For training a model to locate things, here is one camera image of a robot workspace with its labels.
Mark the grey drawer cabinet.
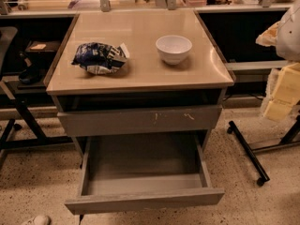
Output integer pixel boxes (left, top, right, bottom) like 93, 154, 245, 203
47, 9, 233, 149

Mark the black wheeled stand leg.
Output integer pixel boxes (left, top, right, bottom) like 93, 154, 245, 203
227, 121, 270, 187

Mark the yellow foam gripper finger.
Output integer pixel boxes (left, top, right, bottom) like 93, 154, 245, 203
261, 63, 300, 121

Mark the grey top drawer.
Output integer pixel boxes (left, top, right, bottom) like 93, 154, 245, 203
58, 105, 222, 137

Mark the grey metal bench rail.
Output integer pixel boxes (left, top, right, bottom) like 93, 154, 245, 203
225, 60, 287, 83

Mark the grey drawer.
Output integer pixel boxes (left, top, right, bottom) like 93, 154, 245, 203
66, 132, 224, 215
58, 105, 222, 137

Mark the black bag under bench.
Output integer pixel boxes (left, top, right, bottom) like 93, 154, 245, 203
19, 52, 41, 85

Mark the white ceramic bowl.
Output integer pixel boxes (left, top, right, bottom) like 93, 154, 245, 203
156, 35, 192, 65

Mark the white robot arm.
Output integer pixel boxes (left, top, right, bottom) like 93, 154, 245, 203
256, 0, 300, 121

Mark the crumpled blue chip bag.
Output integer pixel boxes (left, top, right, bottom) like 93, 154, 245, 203
71, 42, 129, 75

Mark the dark box with note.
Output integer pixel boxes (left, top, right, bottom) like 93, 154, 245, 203
25, 40, 60, 57

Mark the white shoe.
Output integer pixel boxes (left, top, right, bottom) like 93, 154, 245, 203
21, 215, 51, 225

